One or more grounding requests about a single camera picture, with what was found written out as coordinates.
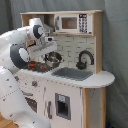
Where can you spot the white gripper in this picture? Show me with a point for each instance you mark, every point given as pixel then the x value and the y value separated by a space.
pixel 46 47

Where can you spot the small silver toy pot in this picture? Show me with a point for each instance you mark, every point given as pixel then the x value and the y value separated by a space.
pixel 53 59

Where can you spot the white oven door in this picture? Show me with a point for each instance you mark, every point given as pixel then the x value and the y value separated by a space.
pixel 35 101

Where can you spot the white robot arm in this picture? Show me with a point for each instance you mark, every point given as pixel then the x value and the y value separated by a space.
pixel 13 57

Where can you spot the wooden toy kitchen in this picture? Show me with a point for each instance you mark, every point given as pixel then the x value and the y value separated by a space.
pixel 93 89

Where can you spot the black toy stovetop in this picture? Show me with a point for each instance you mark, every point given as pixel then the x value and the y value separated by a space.
pixel 40 67

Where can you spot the grey range hood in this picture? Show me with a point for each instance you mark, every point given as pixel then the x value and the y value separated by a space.
pixel 46 28

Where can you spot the toy microwave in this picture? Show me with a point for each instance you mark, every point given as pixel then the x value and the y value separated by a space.
pixel 73 23

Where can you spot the right red stove knob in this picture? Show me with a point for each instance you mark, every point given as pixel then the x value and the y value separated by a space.
pixel 34 83

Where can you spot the black toy faucet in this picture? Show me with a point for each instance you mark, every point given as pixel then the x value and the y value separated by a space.
pixel 82 65

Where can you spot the grey toy sink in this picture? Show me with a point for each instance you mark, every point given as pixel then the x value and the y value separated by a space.
pixel 71 73

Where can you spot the white cabinet door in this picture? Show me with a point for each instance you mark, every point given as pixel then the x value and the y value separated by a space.
pixel 64 105

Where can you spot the grey backdrop curtain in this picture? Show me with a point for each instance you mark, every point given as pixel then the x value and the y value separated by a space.
pixel 115 42

